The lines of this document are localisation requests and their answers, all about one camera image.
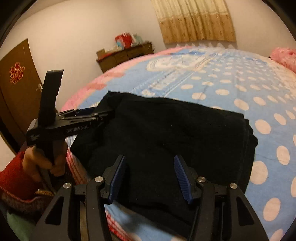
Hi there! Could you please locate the black knit garment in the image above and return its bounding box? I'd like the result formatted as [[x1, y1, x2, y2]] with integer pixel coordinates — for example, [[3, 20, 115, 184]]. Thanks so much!
[[70, 92, 257, 237]]

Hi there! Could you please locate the red knit sweater forearm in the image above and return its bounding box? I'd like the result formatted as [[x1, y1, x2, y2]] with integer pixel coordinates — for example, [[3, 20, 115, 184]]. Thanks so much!
[[0, 152, 53, 213]]

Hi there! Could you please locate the person left hand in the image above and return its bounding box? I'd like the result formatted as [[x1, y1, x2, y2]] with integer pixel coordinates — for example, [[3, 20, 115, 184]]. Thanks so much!
[[22, 141, 68, 182]]

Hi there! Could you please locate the brown wooden door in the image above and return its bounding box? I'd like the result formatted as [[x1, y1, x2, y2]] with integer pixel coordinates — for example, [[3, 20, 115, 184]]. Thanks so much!
[[1, 40, 43, 153]]

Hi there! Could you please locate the dark brown wooden desk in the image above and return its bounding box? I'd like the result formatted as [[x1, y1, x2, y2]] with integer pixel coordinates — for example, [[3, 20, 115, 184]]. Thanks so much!
[[96, 42, 154, 73]]

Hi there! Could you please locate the brown cardboard box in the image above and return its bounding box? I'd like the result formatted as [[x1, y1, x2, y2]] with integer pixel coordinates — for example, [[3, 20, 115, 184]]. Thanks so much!
[[96, 49, 107, 60]]

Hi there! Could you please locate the red gift bag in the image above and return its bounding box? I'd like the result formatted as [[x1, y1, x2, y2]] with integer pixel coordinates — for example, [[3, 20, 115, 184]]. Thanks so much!
[[115, 33, 133, 49]]

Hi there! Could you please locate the blue polka dot bedspread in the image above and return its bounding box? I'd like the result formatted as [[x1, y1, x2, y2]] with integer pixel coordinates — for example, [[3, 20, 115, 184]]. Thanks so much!
[[62, 47, 295, 240]]

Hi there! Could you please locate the gold patterned window curtain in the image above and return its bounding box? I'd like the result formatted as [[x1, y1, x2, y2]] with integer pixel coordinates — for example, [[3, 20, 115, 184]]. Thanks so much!
[[151, 0, 236, 44]]

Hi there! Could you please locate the pink floral folded blanket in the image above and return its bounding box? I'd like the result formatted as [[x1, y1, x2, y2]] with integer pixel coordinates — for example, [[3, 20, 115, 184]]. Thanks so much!
[[270, 48, 296, 73]]

